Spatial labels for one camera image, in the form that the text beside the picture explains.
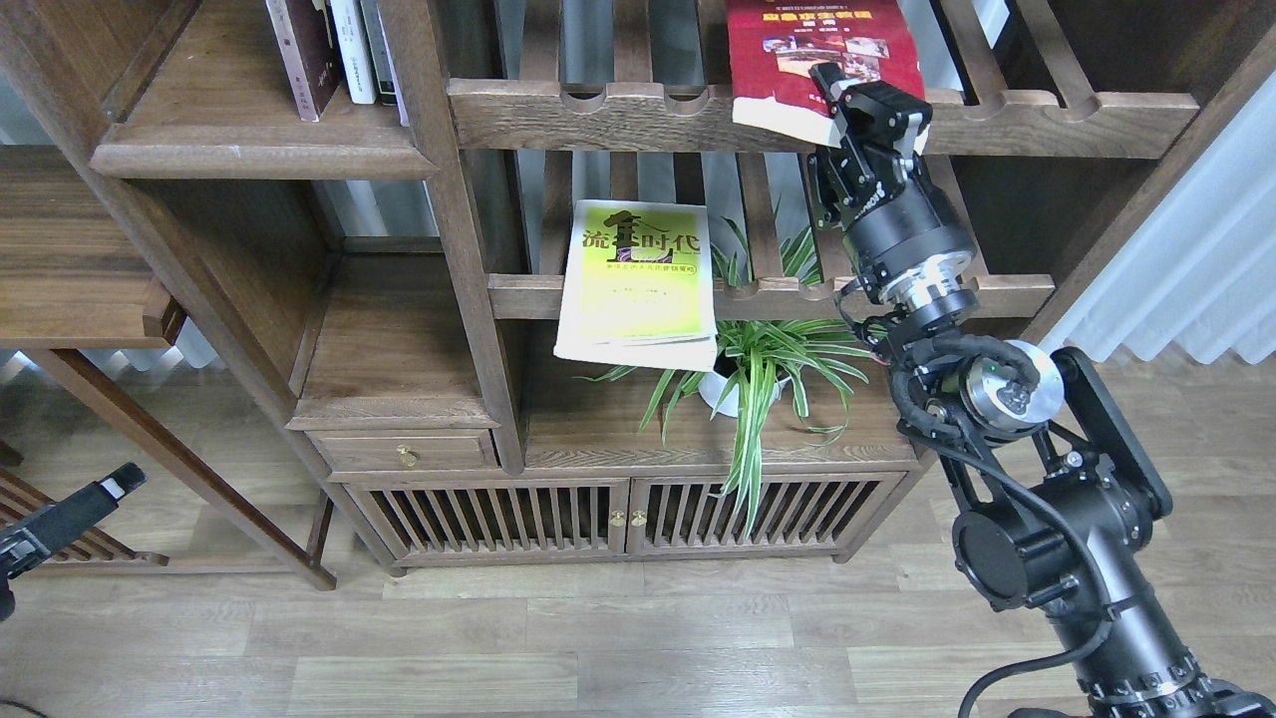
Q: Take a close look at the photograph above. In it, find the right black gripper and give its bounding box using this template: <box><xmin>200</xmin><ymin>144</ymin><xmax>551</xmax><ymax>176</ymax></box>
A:
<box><xmin>805</xmin><ymin>61</ymin><xmax>975</xmax><ymax>305</ymax></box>

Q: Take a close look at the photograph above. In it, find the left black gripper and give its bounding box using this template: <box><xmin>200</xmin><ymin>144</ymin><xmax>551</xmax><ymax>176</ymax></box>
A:
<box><xmin>1</xmin><ymin>463</ymin><xmax>147</xmax><ymax>621</ymax></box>

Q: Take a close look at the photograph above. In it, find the red cover book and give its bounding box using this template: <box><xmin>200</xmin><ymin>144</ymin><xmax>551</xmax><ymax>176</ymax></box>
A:
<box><xmin>726</xmin><ymin>1</ymin><xmax>926</xmax><ymax>145</ymax></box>

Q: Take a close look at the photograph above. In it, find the dark maroon cover book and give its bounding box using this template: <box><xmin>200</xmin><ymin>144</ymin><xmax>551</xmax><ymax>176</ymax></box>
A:
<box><xmin>265</xmin><ymin>1</ymin><xmax>343</xmax><ymax>122</ymax></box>

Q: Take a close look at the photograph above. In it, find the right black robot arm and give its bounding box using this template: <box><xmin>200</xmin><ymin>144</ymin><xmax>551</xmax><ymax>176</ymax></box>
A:
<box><xmin>806</xmin><ymin>61</ymin><xmax>1273</xmax><ymax>717</ymax></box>

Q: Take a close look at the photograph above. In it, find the green spider plant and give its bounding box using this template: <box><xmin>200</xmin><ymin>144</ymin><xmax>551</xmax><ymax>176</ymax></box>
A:
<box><xmin>605</xmin><ymin>238</ymin><xmax>866</xmax><ymax>529</ymax></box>

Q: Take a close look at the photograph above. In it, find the yellow green cover book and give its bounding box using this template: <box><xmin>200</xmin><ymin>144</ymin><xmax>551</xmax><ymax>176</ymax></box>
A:
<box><xmin>554</xmin><ymin>199</ymin><xmax>718</xmax><ymax>372</ymax></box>

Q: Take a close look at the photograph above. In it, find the brass drawer knob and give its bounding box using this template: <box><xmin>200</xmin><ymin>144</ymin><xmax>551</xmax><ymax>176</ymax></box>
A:
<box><xmin>396</xmin><ymin>445</ymin><xmax>420</xmax><ymax>468</ymax></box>

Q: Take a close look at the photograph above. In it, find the white curtain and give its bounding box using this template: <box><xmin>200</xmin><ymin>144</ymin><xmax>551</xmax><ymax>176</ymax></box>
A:
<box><xmin>1041</xmin><ymin>78</ymin><xmax>1275</xmax><ymax>363</ymax></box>

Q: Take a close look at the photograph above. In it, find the dark wooden bookshelf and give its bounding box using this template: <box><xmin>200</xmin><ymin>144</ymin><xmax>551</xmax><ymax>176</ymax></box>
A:
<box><xmin>3</xmin><ymin>1</ymin><xmax>1273</xmax><ymax>573</ymax></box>

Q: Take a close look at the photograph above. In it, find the pale purple upright book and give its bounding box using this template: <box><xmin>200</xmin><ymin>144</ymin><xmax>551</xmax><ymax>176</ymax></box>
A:
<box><xmin>378</xmin><ymin>8</ymin><xmax>412</xmax><ymax>128</ymax></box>

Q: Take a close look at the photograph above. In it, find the dark upright book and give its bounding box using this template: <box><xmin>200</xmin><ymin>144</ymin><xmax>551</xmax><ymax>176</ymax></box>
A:
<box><xmin>359</xmin><ymin>0</ymin><xmax>398</xmax><ymax>106</ymax></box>

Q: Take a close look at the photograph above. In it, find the white upright book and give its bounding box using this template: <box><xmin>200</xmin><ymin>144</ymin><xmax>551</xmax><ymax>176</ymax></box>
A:
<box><xmin>328</xmin><ymin>0</ymin><xmax>379</xmax><ymax>105</ymax></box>

